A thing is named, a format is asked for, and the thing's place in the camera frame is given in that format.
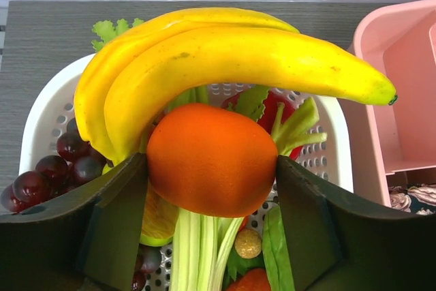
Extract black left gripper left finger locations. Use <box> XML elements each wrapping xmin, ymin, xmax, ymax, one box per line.
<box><xmin>1</xmin><ymin>154</ymin><xmax>147</xmax><ymax>290</ymax></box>

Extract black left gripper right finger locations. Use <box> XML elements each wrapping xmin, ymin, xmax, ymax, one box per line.
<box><xmin>276</xmin><ymin>156</ymin><xmax>435</xmax><ymax>290</ymax></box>

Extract orange fruit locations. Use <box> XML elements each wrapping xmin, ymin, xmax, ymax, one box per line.
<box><xmin>146</xmin><ymin>104</ymin><xmax>278</xmax><ymax>217</ymax></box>

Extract dark red grape bunch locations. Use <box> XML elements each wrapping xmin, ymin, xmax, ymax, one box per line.
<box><xmin>0</xmin><ymin>117</ymin><xmax>163</xmax><ymax>291</ymax></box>

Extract floral dark rolled socks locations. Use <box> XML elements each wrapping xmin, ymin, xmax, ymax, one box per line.
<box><xmin>388</xmin><ymin>184</ymin><xmax>435</xmax><ymax>215</ymax></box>

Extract celery stalk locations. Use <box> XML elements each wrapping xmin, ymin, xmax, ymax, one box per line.
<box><xmin>170</xmin><ymin>85</ymin><xmax>327</xmax><ymax>290</ymax></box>

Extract white perforated fruit basket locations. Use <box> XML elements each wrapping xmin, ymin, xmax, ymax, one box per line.
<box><xmin>18</xmin><ymin>55</ymin><xmax>354</xmax><ymax>290</ymax></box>

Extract yellow banana bunch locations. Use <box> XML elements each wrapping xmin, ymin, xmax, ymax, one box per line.
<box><xmin>74</xmin><ymin>7</ymin><xmax>397</xmax><ymax>163</ymax></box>

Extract pink divided organizer tray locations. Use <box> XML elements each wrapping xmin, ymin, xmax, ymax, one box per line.
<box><xmin>340</xmin><ymin>0</ymin><xmax>435</xmax><ymax>206</ymax></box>

